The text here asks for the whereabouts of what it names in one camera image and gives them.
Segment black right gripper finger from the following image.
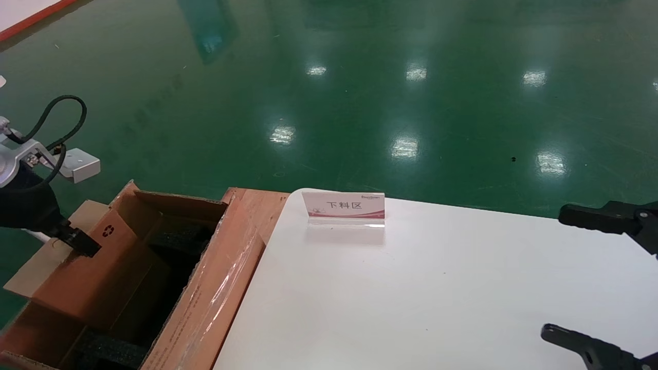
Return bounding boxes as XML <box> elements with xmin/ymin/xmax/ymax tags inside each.
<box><xmin>559</xmin><ymin>201</ymin><xmax>658</xmax><ymax>255</ymax></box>
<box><xmin>541</xmin><ymin>324</ymin><xmax>658</xmax><ymax>370</ymax></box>

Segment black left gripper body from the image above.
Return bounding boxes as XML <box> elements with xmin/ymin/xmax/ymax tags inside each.
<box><xmin>0</xmin><ymin>164</ymin><xmax>68</xmax><ymax>242</ymax></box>

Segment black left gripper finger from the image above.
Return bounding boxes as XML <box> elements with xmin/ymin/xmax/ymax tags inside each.
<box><xmin>51</xmin><ymin>220</ymin><xmax>102</xmax><ymax>258</ymax></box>

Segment small cardboard box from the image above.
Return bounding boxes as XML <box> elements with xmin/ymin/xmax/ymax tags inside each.
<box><xmin>4</xmin><ymin>199</ymin><xmax>157</xmax><ymax>330</ymax></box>

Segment large cardboard box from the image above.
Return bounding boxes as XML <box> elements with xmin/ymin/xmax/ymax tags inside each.
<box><xmin>0</xmin><ymin>180</ymin><xmax>289</xmax><ymax>370</ymax></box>

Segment black foam padding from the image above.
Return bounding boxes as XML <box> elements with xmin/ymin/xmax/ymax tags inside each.
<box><xmin>77</xmin><ymin>329</ymin><xmax>151</xmax><ymax>370</ymax></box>
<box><xmin>147</xmin><ymin>216</ymin><xmax>215</xmax><ymax>260</ymax></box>

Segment acrylic table sign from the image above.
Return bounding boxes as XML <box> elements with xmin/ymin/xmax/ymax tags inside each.
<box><xmin>302</xmin><ymin>191</ymin><xmax>386</xmax><ymax>228</ymax></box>

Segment silver camera bracket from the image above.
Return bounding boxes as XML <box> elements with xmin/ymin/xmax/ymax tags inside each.
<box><xmin>0</xmin><ymin>138</ymin><xmax>67</xmax><ymax>173</ymax></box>

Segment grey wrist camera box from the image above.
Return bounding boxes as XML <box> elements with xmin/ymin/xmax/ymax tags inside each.
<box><xmin>61</xmin><ymin>148</ymin><xmax>101</xmax><ymax>184</ymax></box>

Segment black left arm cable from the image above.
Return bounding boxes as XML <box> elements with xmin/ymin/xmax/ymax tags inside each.
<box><xmin>5</xmin><ymin>95</ymin><xmax>87</xmax><ymax>188</ymax></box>

